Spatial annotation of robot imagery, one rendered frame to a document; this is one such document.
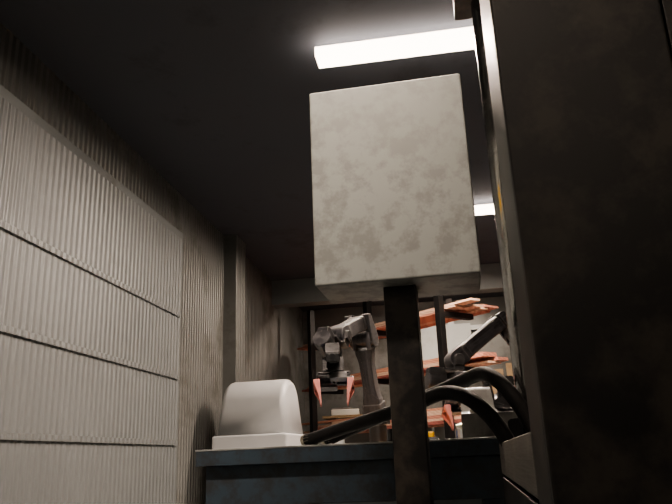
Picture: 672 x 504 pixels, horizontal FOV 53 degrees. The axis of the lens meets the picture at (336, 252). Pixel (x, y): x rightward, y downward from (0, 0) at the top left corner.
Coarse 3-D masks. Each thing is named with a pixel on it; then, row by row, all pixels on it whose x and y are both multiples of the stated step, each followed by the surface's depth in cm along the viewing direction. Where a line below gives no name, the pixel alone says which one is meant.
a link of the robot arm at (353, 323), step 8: (352, 320) 228; (360, 320) 232; (368, 320) 235; (336, 328) 215; (344, 328) 215; (352, 328) 224; (360, 328) 231; (368, 328) 235; (352, 336) 224; (376, 336) 239; (352, 344) 238; (376, 344) 237
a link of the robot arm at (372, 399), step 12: (360, 336) 237; (360, 348) 241; (372, 348) 237; (360, 360) 237; (372, 360) 237; (360, 372) 238; (372, 372) 236; (372, 384) 236; (372, 396) 236; (372, 408) 236
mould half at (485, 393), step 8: (480, 392) 176; (488, 392) 175; (488, 400) 175; (464, 408) 175; (464, 416) 163; (472, 416) 163; (504, 416) 161; (512, 416) 161; (464, 424) 162; (472, 424) 162; (480, 424) 162; (464, 432) 162; (472, 432) 162; (480, 432) 161; (488, 432) 161
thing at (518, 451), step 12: (528, 432) 66; (504, 444) 114; (516, 444) 82; (528, 444) 64; (504, 456) 119; (516, 456) 85; (528, 456) 66; (504, 468) 124; (516, 468) 87; (528, 468) 67; (516, 480) 90; (528, 480) 69
